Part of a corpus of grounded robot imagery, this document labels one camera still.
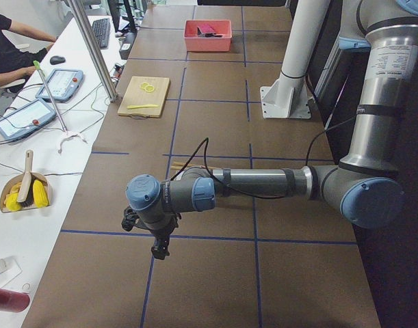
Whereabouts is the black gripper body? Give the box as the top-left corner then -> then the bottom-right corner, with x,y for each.
151,218 -> 178,245

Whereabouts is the teach pendant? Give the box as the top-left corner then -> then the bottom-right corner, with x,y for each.
0,99 -> 56,141
44,68 -> 84,103

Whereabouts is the black braided camera cable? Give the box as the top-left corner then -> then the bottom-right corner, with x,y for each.
169,137 -> 358,200

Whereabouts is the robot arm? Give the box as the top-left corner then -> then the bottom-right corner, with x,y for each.
122,1 -> 418,260

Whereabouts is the pink and grey cloth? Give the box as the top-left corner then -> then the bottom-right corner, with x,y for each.
196,23 -> 224,38

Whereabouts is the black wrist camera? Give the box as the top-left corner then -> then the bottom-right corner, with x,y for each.
121,206 -> 146,232

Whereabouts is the teach pendant near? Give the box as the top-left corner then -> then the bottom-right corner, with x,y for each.
0,99 -> 56,141

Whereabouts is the black computer mouse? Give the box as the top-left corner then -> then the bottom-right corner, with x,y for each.
49,55 -> 66,65

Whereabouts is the dark red bottle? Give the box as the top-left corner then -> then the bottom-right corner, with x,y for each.
0,288 -> 30,313

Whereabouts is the pink plastic bin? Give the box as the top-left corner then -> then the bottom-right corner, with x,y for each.
184,20 -> 232,53

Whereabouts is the bamboo cutting board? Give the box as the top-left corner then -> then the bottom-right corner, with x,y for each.
118,76 -> 170,118

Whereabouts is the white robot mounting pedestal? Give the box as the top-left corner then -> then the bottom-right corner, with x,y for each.
260,0 -> 330,120

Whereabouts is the wooden dustpan with brush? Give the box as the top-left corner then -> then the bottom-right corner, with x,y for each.
0,150 -> 52,213

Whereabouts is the black keyboard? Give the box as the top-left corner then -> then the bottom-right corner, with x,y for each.
92,18 -> 110,49

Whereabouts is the teach pendant far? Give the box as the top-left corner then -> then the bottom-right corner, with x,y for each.
44,68 -> 84,103

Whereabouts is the aluminium frame post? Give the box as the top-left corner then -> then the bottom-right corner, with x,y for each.
68,0 -> 118,103

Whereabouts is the long metal grabber stick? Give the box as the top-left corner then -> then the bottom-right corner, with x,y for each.
33,60 -> 68,133

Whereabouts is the white towel rack stand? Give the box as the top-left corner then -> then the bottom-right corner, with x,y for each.
170,161 -> 205,171

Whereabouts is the seated person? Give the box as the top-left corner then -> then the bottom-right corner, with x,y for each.
0,14 -> 57,87

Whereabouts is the yellow plastic knife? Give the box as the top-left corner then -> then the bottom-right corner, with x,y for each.
127,104 -> 159,110

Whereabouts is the yellow corn toy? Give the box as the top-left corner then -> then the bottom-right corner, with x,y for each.
33,179 -> 49,208

